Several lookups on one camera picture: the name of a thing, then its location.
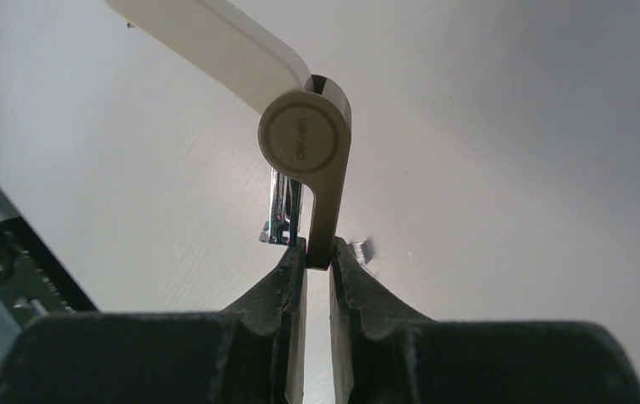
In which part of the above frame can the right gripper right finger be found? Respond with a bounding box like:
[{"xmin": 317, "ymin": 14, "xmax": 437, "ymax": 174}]
[{"xmin": 330, "ymin": 238, "xmax": 640, "ymax": 403}]

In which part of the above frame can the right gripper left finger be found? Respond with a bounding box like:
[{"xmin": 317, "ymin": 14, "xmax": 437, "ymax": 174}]
[{"xmin": 0, "ymin": 239, "xmax": 307, "ymax": 403}]

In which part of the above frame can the small metal staple strip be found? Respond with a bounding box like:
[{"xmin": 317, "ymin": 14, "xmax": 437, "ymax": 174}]
[{"xmin": 349, "ymin": 238, "xmax": 376, "ymax": 266}]

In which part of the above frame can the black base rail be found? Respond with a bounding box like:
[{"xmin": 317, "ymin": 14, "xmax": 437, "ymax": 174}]
[{"xmin": 0, "ymin": 141, "xmax": 99, "ymax": 404}]

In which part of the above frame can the grey small stapler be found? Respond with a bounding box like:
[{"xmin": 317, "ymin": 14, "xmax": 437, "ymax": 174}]
[{"xmin": 107, "ymin": 1, "xmax": 351, "ymax": 270}]

